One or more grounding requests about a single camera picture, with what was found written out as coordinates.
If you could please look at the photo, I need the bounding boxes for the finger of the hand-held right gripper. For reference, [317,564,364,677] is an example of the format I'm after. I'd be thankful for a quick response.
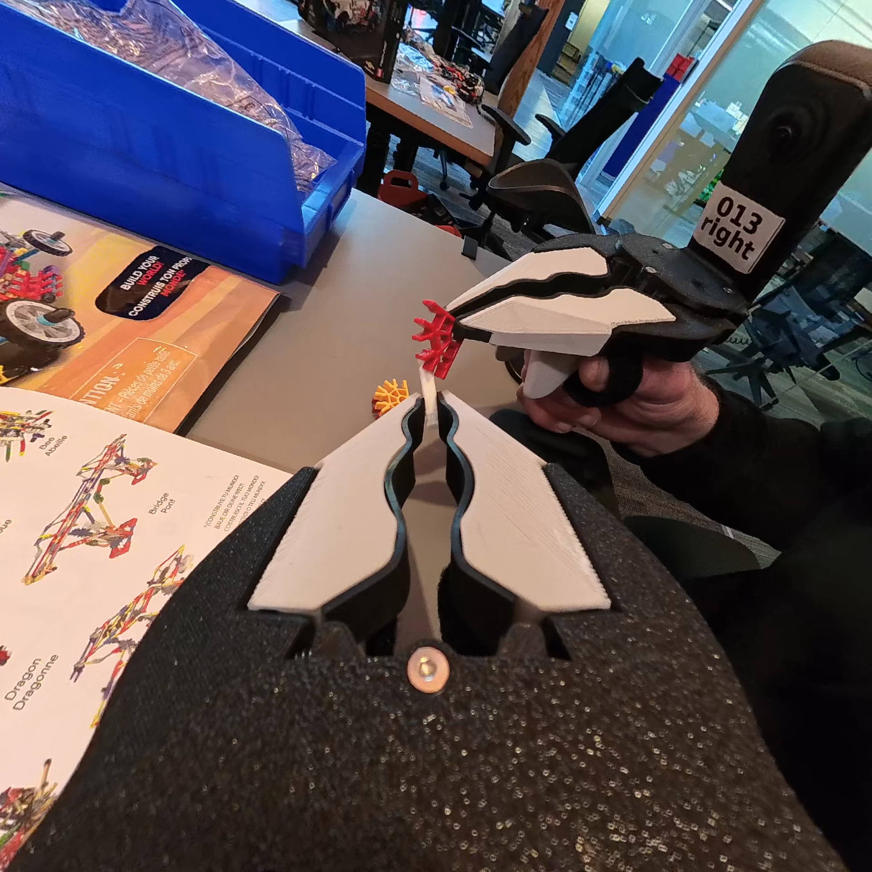
[451,286,677,357]
[445,247,612,326]

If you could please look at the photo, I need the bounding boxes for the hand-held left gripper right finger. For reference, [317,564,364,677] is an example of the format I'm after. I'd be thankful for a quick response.
[439,391,614,624]

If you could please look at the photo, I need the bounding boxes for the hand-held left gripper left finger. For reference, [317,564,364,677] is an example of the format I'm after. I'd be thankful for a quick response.
[247,394,426,622]

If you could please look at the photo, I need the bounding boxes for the red toy connector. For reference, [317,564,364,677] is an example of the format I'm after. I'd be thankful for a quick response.
[413,298,464,377]

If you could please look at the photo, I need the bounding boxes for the yellow toy connector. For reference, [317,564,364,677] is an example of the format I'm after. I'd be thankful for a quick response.
[372,379,411,418]

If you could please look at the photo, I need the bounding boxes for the white toy rod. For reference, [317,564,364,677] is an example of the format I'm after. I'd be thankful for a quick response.
[417,368,442,429]

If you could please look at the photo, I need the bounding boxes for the person's right forearm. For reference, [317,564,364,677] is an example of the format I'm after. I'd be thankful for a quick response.
[634,378,872,553]

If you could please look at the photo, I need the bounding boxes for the person's right hand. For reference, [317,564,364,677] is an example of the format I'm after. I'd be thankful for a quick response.
[521,356,716,457]

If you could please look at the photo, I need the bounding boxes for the black curved back office chair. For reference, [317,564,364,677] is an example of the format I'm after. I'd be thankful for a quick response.
[466,160,600,260]

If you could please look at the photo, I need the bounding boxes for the dark blue office chair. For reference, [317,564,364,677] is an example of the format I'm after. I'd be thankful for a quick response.
[705,225,872,410]

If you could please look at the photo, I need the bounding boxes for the black tall back office chair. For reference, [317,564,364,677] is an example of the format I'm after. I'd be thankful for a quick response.
[487,58,665,185]

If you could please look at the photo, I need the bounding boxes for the background wooden desk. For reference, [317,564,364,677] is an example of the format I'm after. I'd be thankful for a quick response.
[354,27,501,198]

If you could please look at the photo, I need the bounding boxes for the glass door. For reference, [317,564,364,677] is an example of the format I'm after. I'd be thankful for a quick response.
[603,0,872,226]

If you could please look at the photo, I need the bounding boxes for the clear bags of toy parts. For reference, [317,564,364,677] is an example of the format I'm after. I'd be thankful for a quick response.
[394,44,488,127]

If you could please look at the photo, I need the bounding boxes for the wooden pillar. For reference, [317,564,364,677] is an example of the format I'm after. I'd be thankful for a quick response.
[504,0,566,103]

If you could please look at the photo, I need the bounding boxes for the orange printed toy packaging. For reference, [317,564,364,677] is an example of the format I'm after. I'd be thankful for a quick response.
[0,191,282,435]

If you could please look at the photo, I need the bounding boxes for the white printed instruction leaflet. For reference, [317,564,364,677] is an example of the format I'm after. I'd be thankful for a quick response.
[0,387,295,846]

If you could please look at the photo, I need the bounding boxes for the black printed box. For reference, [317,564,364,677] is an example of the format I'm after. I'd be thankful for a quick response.
[298,0,410,84]

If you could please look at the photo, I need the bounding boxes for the person's black clothed torso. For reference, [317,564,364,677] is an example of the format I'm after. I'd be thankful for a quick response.
[684,545,872,872]

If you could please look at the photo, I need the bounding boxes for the clear plastic bag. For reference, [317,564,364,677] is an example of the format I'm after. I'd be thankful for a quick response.
[20,0,338,195]

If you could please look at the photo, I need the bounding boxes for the blue plastic storage bin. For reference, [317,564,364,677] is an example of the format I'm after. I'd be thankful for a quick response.
[0,0,369,286]

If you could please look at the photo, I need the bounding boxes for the red handled container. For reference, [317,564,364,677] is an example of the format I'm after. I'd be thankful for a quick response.
[378,170,464,236]

